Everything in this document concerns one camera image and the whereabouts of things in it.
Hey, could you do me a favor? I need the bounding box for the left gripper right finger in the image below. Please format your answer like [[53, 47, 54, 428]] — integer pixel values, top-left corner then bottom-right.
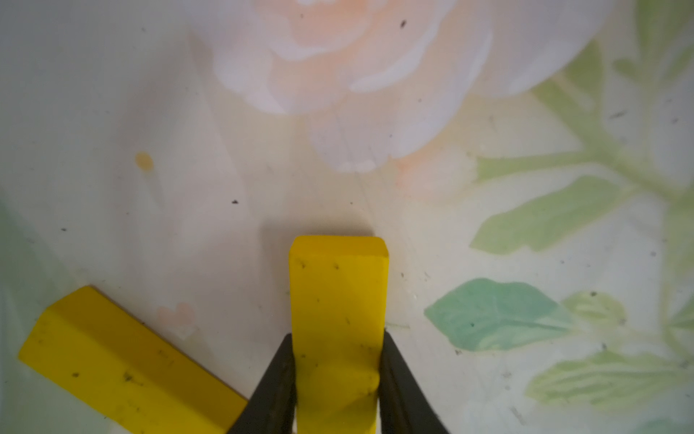
[[378, 331, 449, 434]]

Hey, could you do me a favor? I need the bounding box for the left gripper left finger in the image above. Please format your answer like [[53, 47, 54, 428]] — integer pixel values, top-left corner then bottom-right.
[[227, 334, 296, 434]]

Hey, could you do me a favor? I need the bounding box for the yellow long block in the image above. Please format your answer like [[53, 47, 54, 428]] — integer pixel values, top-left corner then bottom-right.
[[288, 235, 390, 433], [18, 286, 247, 433]]

